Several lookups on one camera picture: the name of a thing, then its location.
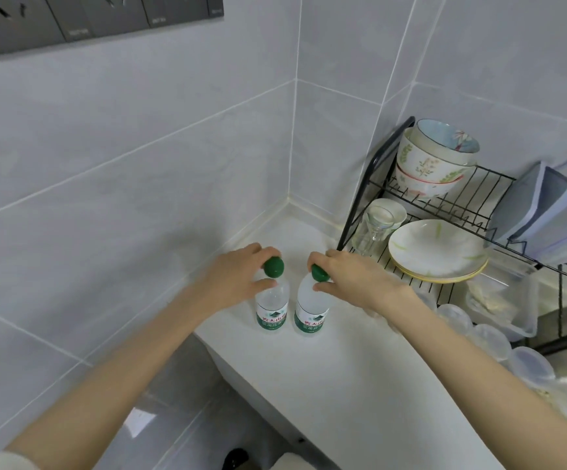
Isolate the blue floral bowl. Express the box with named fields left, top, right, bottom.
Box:
left=413, top=118, right=481, bottom=155

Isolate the white leaf print plate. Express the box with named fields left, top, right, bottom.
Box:
left=387, top=219, right=490, bottom=279

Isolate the person's left hand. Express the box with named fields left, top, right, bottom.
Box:
left=195, top=242, right=284, bottom=315

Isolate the dark grey wall socket panel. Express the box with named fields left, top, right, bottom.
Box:
left=0, top=0, right=225, bottom=58

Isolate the black wire dish rack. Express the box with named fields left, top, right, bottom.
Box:
left=336, top=116, right=567, bottom=358

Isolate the row of clear grain jars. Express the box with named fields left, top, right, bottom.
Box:
left=386, top=283, right=567, bottom=429

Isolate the person's right hand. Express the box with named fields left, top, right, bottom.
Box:
left=306, top=248, right=414, bottom=315

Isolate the person's right forearm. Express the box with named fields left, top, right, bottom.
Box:
left=376, top=288, right=567, bottom=470

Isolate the grey plastic lid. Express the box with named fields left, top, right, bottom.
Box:
left=486, top=161, right=567, bottom=246

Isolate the clear plastic box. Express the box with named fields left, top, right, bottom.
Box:
left=464, top=261, right=541, bottom=342

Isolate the clear green-capped water bottle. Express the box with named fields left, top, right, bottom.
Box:
left=292, top=264, right=331, bottom=337
left=255, top=257, right=291, bottom=334

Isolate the clear glass cup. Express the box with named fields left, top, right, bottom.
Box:
left=351, top=205, right=398, bottom=259

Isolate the yellow-rimmed plate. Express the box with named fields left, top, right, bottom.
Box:
left=392, top=257, right=490, bottom=285

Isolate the person's left forearm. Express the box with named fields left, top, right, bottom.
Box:
left=7, top=283, right=225, bottom=465

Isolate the white leaf print bowl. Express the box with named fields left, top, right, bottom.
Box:
left=397, top=127, right=479, bottom=185

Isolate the white cup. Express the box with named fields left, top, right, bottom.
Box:
left=367, top=198, right=408, bottom=232

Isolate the white red-rimmed bowl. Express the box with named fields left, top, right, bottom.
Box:
left=393, top=161, right=466, bottom=201

